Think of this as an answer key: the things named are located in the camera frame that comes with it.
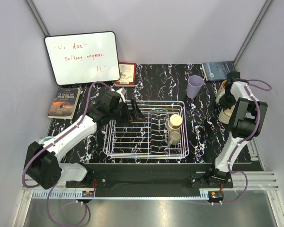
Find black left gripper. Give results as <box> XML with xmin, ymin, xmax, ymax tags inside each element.
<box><xmin>109</xmin><ymin>98</ymin><xmax>145</xmax><ymax>126</ymax></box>

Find floral white mug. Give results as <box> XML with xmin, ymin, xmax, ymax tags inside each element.
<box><xmin>215</xmin><ymin>80</ymin><xmax>227</xmax><ymax>104</ymax></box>

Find cream ribbed cup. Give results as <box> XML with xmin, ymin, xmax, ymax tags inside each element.
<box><xmin>219</xmin><ymin>105</ymin><xmax>235</xmax><ymax>124</ymax></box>

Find lilac plastic cup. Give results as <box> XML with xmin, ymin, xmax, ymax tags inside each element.
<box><xmin>186</xmin><ymin>75</ymin><xmax>204</xmax><ymax>99</ymax></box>

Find cream and brown cup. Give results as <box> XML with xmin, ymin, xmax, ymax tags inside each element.
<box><xmin>167</xmin><ymin>114</ymin><xmax>183</xmax><ymax>132</ymax></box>

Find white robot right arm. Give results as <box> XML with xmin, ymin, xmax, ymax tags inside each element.
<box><xmin>205</xmin><ymin>72</ymin><xmax>268</xmax><ymax>188</ymax></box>

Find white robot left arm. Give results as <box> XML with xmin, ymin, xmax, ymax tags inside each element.
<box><xmin>24</xmin><ymin>88</ymin><xmax>145</xmax><ymax>189</ymax></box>

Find dark blue book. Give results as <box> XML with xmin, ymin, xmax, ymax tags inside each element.
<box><xmin>202</xmin><ymin>61</ymin><xmax>235</xmax><ymax>81</ymax></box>

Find black marble pattern mat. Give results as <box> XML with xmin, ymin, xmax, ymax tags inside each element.
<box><xmin>62</xmin><ymin>64</ymin><xmax>228</xmax><ymax>163</ymax></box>

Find red paperback book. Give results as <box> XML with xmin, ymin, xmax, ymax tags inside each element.
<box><xmin>114</xmin><ymin>62</ymin><xmax>136</xmax><ymax>87</ymax></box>

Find small beige mug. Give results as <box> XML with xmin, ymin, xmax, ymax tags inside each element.
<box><xmin>168</xmin><ymin>131</ymin><xmax>181</xmax><ymax>145</ymax></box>

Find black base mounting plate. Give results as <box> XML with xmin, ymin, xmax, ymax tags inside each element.
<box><xmin>65</xmin><ymin>163</ymin><xmax>232</xmax><ymax>198</ymax></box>

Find Tale of Two Cities book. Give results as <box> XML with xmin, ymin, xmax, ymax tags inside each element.
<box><xmin>48</xmin><ymin>87</ymin><xmax>81</xmax><ymax>120</ymax></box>

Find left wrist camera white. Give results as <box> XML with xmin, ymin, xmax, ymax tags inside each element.
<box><xmin>116</xmin><ymin>87</ymin><xmax>126</xmax><ymax>103</ymax></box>

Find white wire dish rack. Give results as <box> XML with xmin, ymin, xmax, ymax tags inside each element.
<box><xmin>103</xmin><ymin>101</ymin><xmax>190</xmax><ymax>159</ymax></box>

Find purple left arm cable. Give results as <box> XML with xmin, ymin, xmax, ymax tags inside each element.
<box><xmin>22</xmin><ymin>81</ymin><xmax>115</xmax><ymax>227</ymax></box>

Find white whiteboard black frame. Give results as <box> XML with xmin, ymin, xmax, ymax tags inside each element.
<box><xmin>44</xmin><ymin>31</ymin><xmax>120</xmax><ymax>85</ymax></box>

